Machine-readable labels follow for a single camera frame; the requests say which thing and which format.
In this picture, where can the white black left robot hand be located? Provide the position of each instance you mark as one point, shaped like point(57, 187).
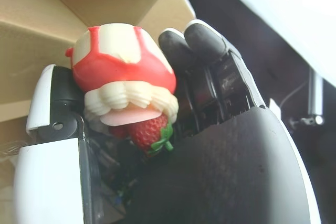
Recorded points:
point(223, 169)

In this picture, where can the white red-striped roll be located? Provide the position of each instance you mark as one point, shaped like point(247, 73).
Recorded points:
point(118, 77)

